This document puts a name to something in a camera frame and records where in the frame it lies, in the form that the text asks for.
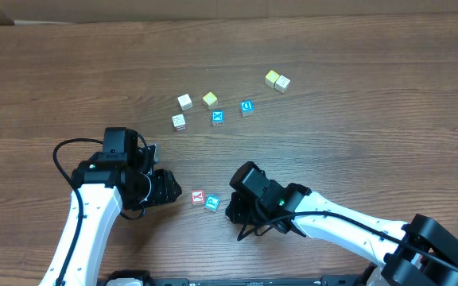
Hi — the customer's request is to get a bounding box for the white block upper left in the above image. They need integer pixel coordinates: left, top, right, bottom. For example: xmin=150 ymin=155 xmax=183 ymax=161
xmin=177 ymin=94 xmax=192 ymax=110

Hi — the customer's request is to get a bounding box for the blue X block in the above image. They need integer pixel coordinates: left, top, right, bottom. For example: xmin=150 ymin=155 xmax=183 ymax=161
xmin=212 ymin=110 xmax=225 ymax=126

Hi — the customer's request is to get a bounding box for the yellow block centre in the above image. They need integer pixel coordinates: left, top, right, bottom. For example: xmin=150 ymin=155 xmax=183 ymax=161
xmin=202 ymin=92 xmax=218 ymax=110

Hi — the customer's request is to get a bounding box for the white patterned block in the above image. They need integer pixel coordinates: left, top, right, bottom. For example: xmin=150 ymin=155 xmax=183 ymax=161
xmin=172 ymin=114 xmax=186 ymax=131

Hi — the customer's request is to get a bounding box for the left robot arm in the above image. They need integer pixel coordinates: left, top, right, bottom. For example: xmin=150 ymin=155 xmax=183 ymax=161
xmin=41 ymin=127 xmax=182 ymax=285

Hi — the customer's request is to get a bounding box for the blue P block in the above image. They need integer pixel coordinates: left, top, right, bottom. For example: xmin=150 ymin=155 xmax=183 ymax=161
xmin=204 ymin=195 xmax=220 ymax=212

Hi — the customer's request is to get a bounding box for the red Y block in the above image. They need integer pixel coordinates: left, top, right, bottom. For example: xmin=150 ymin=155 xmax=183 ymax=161
xmin=191 ymin=190 xmax=205 ymax=204

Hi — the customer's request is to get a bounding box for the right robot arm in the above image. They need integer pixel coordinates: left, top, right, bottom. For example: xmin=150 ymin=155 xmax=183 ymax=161
xmin=226 ymin=161 xmax=458 ymax=285

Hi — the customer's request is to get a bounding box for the yellow block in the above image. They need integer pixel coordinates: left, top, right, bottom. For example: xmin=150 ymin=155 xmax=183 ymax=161
xmin=264 ymin=70 xmax=280 ymax=88
xmin=202 ymin=92 xmax=218 ymax=110

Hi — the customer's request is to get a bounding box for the yellow block far right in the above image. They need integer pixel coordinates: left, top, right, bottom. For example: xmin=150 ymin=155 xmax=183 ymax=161
xmin=264 ymin=70 xmax=280 ymax=88

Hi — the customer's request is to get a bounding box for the blue Q block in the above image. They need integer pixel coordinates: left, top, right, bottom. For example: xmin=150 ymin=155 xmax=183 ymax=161
xmin=240 ymin=100 xmax=254 ymax=117

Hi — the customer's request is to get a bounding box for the white block far right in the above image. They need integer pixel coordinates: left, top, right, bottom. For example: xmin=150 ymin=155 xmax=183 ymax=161
xmin=274 ymin=75 xmax=290 ymax=93

